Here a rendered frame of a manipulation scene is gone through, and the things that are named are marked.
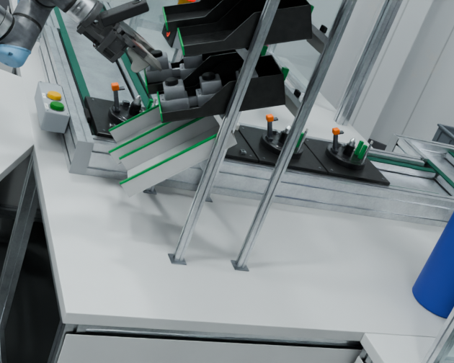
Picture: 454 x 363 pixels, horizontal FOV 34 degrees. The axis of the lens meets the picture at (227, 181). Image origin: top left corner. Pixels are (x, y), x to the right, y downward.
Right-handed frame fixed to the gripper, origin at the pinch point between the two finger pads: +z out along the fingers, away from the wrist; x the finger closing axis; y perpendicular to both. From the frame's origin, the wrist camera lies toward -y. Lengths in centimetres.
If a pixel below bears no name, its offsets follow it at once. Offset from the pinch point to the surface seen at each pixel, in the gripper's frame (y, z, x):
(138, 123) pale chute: 17.2, 8.6, -3.8
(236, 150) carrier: 11.0, 42.5, -23.3
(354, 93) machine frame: -20, 99, -103
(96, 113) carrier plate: 29.1, 3.9, -24.2
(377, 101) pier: -14, 221, -300
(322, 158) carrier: -3, 71, -35
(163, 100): 2.2, 1.9, 18.6
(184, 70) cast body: -3.0, 5.1, 4.0
